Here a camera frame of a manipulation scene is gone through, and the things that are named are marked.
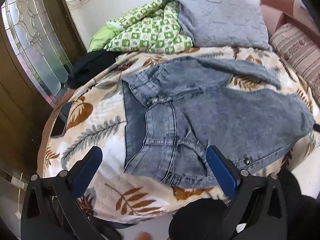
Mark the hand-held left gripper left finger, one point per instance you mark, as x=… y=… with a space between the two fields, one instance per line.
x=87 y=165

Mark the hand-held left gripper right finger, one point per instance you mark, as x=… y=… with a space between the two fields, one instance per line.
x=222 y=173

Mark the blue denim pants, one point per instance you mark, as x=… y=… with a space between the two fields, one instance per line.
x=225 y=120

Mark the person's dark pants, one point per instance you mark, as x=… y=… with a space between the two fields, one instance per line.
x=195 y=220

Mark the leaf print blanket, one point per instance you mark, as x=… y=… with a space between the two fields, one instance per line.
x=100 y=120

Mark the black cloth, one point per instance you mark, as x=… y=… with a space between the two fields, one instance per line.
x=87 y=67

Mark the striped beige pillow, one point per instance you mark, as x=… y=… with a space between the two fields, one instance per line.
x=297 y=47

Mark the wooden door with glass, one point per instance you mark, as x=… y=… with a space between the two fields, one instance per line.
x=32 y=30

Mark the green checkered quilt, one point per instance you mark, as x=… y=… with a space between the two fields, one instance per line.
x=150 y=32

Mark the grey quilted blanket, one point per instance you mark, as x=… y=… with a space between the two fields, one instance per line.
x=220 y=17

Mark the reddish brown headboard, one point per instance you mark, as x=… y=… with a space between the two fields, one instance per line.
x=275 y=2

